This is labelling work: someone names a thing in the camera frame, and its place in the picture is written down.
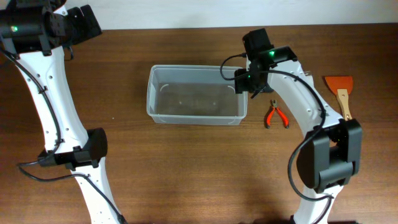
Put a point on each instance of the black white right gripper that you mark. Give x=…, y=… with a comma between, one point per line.
x=241, y=83

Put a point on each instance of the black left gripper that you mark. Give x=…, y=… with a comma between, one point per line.
x=86, y=31

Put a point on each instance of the red scraper with wooden handle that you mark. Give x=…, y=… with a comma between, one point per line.
x=341, y=87

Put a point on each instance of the clear plastic container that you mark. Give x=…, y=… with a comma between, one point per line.
x=193, y=94

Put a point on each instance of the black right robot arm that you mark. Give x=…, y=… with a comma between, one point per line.
x=329, y=155

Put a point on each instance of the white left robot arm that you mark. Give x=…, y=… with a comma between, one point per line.
x=35, y=36

